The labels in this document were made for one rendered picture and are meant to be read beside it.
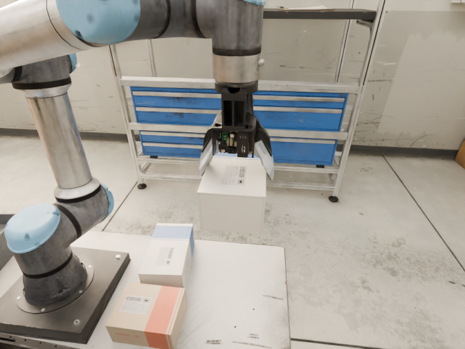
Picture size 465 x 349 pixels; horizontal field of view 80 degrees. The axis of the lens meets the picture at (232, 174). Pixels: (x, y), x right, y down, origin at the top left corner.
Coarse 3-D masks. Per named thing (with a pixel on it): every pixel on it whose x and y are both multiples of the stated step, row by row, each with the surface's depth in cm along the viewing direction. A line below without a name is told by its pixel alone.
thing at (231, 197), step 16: (224, 160) 58; (240, 160) 58; (256, 160) 58; (208, 176) 52; (224, 176) 52; (240, 176) 52; (256, 176) 52; (208, 192) 48; (224, 192) 48; (240, 192) 48; (256, 192) 48; (208, 208) 50; (224, 208) 49; (240, 208) 49; (256, 208) 49; (208, 224) 52; (224, 224) 52; (240, 224) 51; (256, 224) 51
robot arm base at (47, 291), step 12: (72, 252) 75; (72, 264) 74; (24, 276) 69; (36, 276) 68; (48, 276) 69; (60, 276) 71; (72, 276) 73; (84, 276) 78; (24, 288) 70; (36, 288) 69; (48, 288) 70; (60, 288) 72; (72, 288) 73; (36, 300) 70; (48, 300) 70; (60, 300) 72
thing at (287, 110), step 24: (264, 96) 189; (288, 96) 187; (312, 96) 186; (336, 96) 185; (264, 120) 199; (288, 120) 197; (312, 120) 195; (336, 120) 193; (288, 144) 207; (312, 144) 205; (336, 144) 203
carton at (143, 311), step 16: (128, 288) 73; (144, 288) 73; (160, 288) 73; (176, 288) 73; (128, 304) 69; (144, 304) 69; (160, 304) 69; (176, 304) 69; (112, 320) 65; (128, 320) 65; (144, 320) 65; (160, 320) 65; (176, 320) 67; (112, 336) 67; (128, 336) 66; (144, 336) 65; (160, 336) 64; (176, 336) 68
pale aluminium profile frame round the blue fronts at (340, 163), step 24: (384, 0) 152; (120, 72) 193; (336, 72) 236; (120, 96) 200; (360, 96) 182; (144, 168) 244; (288, 168) 217; (312, 168) 214; (336, 168) 212; (336, 192) 223
